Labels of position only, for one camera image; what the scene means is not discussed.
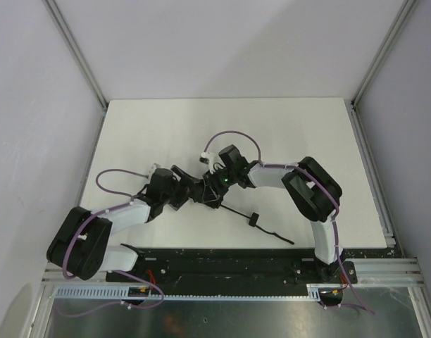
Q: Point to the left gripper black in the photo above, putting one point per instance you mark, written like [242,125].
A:
[180,192]

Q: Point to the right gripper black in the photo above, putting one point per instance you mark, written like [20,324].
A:
[209,188]

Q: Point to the black folding umbrella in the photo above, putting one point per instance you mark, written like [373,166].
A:
[253,218]

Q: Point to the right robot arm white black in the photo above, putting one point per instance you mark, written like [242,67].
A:
[314,192]

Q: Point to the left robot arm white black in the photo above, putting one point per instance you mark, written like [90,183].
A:
[80,247]

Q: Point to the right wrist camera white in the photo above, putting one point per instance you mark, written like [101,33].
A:
[210,159]

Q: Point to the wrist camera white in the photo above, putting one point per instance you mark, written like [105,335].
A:
[210,159]
[152,169]

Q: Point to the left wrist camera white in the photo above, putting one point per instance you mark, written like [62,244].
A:
[152,169]

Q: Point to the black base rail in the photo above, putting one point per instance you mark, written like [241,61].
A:
[231,272]

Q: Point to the right aluminium corner post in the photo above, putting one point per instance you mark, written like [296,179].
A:
[396,28]

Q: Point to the aluminium corner post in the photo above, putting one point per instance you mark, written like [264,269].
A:
[396,28]
[73,46]

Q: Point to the aluminium frame crossbar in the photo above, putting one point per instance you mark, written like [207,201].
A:
[371,272]

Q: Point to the left aluminium corner post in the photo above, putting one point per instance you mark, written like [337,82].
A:
[73,46]

